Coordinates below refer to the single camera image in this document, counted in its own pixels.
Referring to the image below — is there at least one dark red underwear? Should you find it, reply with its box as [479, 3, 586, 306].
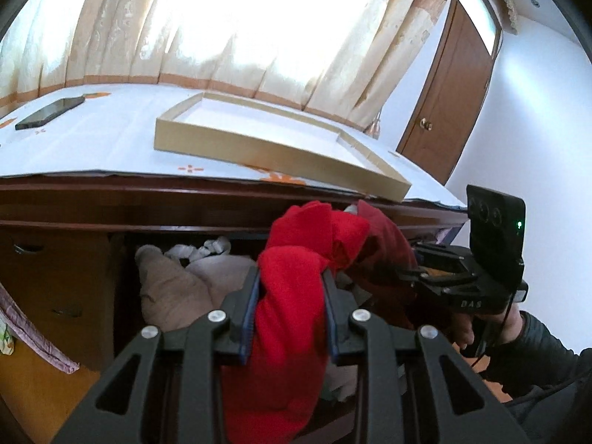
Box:
[345, 201, 417, 330]

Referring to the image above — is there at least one shallow cardboard box tray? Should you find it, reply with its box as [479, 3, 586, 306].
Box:
[154, 91, 411, 202]

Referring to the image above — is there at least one person right hand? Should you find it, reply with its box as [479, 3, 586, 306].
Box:
[451, 304, 524, 357]

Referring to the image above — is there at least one black smartphone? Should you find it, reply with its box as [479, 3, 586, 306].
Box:
[15, 95, 85, 131]

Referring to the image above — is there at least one white persimmon print table cover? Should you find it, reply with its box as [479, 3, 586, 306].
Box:
[1, 84, 463, 211]

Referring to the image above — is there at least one person right forearm dark sleeve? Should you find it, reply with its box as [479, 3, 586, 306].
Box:
[482, 311, 591, 443]

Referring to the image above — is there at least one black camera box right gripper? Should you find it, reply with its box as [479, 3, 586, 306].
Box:
[467, 185, 526, 287]

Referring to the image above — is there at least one orange cream patterned curtain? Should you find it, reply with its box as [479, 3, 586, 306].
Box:
[1, 0, 448, 130]

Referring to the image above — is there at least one beige pink dotted underwear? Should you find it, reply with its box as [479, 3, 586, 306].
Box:
[134, 243, 260, 334]

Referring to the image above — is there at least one pink striped hanging cloth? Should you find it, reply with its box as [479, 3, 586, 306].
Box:
[1, 287, 80, 375]

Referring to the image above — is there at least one bright red underwear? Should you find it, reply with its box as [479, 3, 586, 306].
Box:
[222, 202, 370, 443]

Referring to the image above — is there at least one open wooden drawer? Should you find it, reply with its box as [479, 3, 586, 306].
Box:
[105, 228, 418, 444]

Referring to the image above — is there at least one brown wooden door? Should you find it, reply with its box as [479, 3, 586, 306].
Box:
[396, 0, 502, 185]

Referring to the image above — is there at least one brass door knob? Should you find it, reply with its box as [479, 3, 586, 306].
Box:
[418, 118, 433, 131]

